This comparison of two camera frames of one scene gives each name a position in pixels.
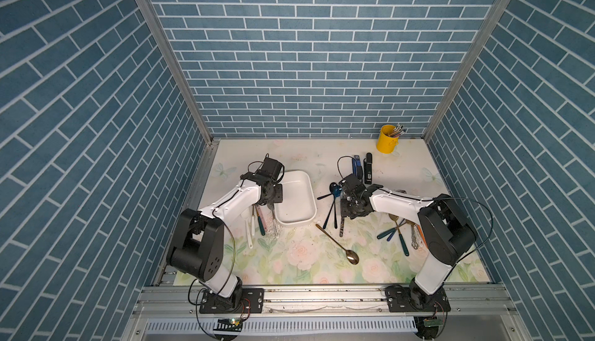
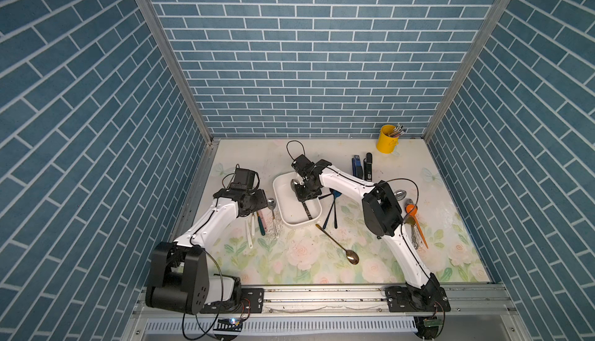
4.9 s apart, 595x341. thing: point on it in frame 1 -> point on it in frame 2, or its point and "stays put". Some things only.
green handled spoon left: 259,221 stays put
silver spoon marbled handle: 342,226 -> 294,183
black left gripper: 279,194 -> 261,200
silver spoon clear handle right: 415,235 stays put
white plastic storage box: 299,205 stays put
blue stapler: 356,167 stays put
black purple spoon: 335,208 -> 325,222
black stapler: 368,168 stays put
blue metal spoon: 335,190 stays put
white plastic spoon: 245,216 stays put
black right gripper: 342,201 -> 300,198
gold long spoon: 351,256 stays put
